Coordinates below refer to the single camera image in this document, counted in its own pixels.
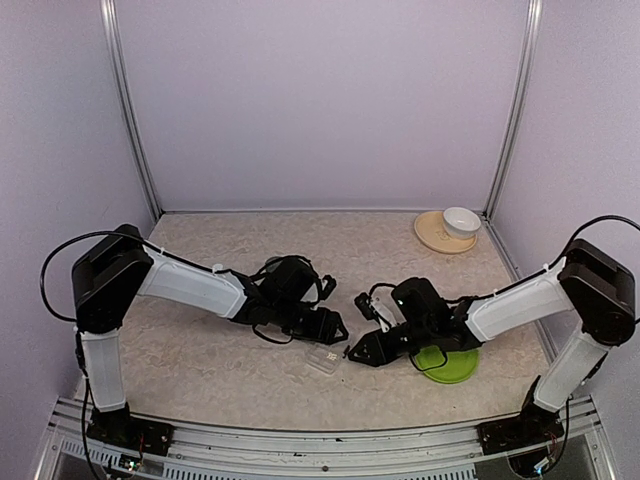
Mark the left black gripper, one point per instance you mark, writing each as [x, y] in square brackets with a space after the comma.
[329, 328]

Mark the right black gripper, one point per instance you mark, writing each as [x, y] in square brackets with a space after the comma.
[378, 353]

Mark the clear plastic pill organizer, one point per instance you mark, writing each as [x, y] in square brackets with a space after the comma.
[315, 359]

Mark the orange pill bottle grey cap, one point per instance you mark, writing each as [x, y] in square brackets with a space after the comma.
[272, 264]

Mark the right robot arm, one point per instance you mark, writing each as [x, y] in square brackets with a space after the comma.
[585, 280]

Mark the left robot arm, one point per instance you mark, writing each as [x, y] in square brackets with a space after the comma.
[286, 292]

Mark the green plate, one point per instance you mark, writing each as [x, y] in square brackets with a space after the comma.
[447, 368]

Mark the round wooden plate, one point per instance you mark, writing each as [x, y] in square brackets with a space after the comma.
[430, 230]

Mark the white bowl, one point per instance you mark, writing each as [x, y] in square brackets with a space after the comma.
[461, 223]

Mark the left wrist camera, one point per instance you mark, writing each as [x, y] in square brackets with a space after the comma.
[327, 285]

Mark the front aluminium rail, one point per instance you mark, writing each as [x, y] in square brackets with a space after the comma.
[205, 451]

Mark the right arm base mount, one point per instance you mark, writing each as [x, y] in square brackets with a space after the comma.
[531, 426]

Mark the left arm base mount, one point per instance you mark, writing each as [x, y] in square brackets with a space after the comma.
[116, 426]

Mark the right aluminium frame post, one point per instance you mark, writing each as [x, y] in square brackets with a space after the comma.
[525, 66]

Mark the aluminium frame post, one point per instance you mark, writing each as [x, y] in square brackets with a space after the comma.
[109, 16]
[525, 66]

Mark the left aluminium frame post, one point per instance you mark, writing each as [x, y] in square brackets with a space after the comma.
[109, 16]

